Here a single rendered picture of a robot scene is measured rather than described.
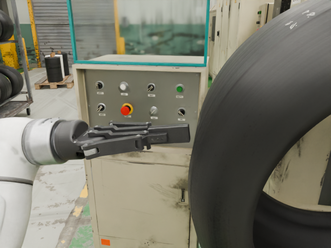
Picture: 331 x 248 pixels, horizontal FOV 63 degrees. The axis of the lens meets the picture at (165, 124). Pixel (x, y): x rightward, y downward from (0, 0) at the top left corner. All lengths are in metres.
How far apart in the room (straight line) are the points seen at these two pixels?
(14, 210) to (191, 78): 0.79
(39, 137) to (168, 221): 0.96
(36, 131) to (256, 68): 0.38
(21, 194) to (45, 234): 1.71
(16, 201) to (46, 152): 0.10
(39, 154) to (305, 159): 0.65
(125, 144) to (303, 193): 0.57
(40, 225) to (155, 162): 1.36
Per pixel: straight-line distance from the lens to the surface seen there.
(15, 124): 0.57
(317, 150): 0.81
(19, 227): 0.57
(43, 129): 0.53
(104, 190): 1.37
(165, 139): 0.46
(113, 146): 0.45
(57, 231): 2.26
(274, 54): 0.35
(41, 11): 10.11
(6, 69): 4.66
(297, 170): 0.83
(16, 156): 0.56
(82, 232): 2.19
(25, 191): 0.57
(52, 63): 6.68
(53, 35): 10.01
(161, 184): 1.26
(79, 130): 0.52
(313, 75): 0.33
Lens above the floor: 1.43
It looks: 21 degrees down
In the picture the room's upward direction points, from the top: straight up
